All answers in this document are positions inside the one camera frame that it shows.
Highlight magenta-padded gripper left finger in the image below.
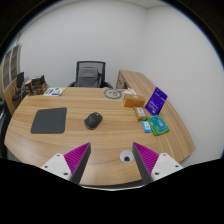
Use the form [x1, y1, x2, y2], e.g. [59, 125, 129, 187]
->
[40, 142, 92, 185]

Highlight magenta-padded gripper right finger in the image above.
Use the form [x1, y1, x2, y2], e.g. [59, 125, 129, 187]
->
[132, 142, 184, 185]

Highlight dark grey computer mouse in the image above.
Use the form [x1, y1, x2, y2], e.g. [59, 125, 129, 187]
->
[83, 111, 104, 131]

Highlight dark grey mouse pad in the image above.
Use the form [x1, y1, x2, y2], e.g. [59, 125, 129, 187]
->
[30, 106, 68, 135]

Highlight small blue package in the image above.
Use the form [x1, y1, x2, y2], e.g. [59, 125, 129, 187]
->
[142, 120, 152, 134]

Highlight green package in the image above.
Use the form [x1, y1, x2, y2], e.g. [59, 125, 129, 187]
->
[147, 115, 170, 137]

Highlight small tan box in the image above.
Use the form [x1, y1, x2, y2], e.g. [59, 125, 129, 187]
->
[133, 106, 148, 121]

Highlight purple card package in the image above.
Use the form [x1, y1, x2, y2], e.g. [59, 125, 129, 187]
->
[144, 87, 169, 117]

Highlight brown cardboard box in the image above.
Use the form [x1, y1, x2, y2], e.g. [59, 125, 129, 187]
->
[122, 93, 146, 109]

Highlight white papers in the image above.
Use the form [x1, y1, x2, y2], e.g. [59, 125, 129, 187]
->
[121, 87, 138, 96]

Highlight white green purple leaflet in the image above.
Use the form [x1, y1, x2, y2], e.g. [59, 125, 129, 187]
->
[43, 87, 66, 97]

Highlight wooden side desk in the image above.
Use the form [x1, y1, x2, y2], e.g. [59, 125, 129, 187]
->
[115, 69, 197, 164]

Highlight brown carton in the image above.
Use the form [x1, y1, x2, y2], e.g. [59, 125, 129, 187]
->
[24, 79, 48, 97]

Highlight black leather office chair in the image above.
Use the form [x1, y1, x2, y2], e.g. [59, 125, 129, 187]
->
[0, 99, 13, 159]

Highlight grey backpack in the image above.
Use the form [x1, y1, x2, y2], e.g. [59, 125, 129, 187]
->
[77, 66, 103, 88]

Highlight black box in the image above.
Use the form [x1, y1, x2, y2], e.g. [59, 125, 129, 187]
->
[30, 75, 46, 86]

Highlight black mesh office chair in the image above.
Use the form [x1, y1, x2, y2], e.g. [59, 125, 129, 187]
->
[68, 60, 114, 89]

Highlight black swivel chair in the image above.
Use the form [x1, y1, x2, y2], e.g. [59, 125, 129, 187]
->
[12, 71, 27, 102]

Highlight wooden shelf unit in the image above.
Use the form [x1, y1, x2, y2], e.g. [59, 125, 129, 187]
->
[0, 44, 24, 116]

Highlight white desk cable grommet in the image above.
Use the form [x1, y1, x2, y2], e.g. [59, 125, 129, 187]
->
[119, 149, 135, 164]

